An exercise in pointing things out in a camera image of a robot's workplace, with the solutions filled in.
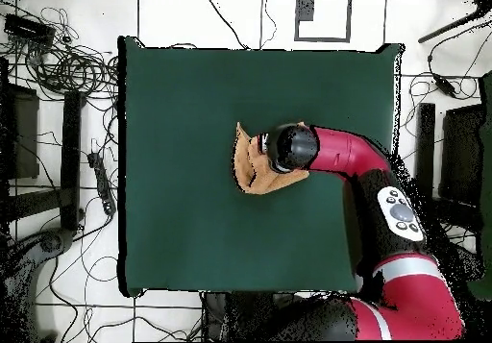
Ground black power adapter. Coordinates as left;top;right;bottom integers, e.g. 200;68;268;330
432;74;459;99

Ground dark green table cloth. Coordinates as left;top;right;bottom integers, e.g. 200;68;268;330
117;35;405;298

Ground black flat panel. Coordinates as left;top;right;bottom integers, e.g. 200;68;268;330
0;83;40;181
439;103;486;206

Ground tangled black cables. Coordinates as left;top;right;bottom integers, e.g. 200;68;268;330
0;0;120;104

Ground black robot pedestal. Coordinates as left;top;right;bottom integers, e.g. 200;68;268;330
201;291;293;342

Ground black tripod leg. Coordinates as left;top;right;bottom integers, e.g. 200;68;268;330
417;0;492;45

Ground gray chair base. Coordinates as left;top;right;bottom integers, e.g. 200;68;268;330
0;227;75;342

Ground black stand bar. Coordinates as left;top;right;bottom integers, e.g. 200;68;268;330
416;102;436;200
6;89;86;232

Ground small gray square plate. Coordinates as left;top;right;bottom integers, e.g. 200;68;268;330
297;0;316;22

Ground yellow-orange terry towel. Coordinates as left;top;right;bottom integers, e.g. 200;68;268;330
231;120;311;196

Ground gray square frame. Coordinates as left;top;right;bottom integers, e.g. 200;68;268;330
294;0;354;44

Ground black power strip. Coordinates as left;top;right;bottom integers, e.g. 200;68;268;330
86;151;117;216

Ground black box device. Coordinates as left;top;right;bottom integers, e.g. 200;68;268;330
3;12;58;47

